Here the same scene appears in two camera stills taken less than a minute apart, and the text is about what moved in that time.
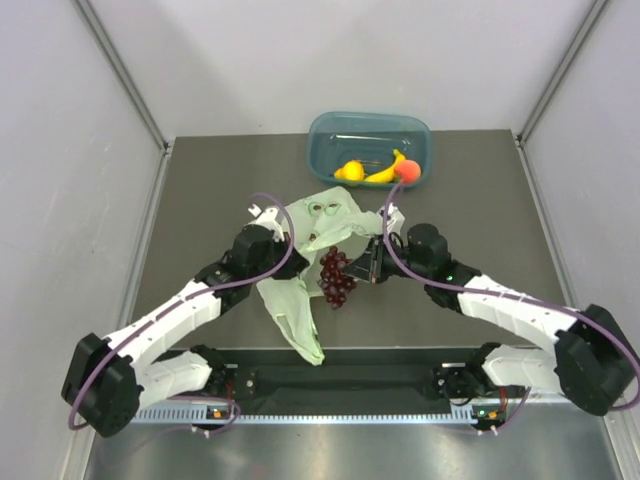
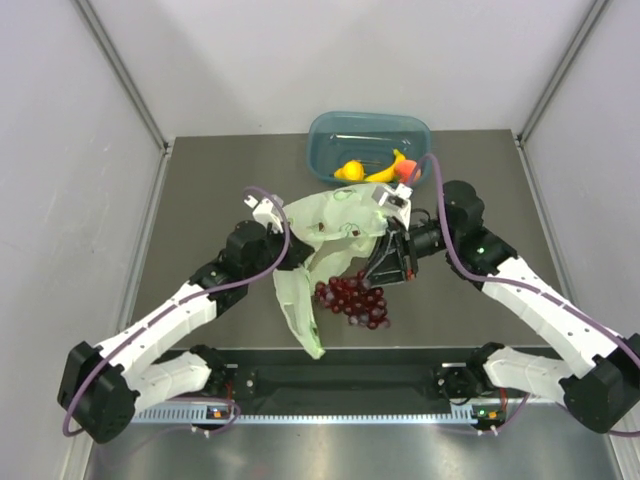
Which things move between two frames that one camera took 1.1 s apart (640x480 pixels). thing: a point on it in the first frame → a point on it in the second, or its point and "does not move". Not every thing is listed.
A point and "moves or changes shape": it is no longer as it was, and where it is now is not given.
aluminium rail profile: x=546 y=397 does not move
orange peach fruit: x=408 y=170 does not move
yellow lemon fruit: x=352 y=170 does not move
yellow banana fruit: x=388 y=174 does not move
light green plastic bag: x=316 y=221 moves or changes shape
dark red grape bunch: x=335 y=278 → x=354 y=297
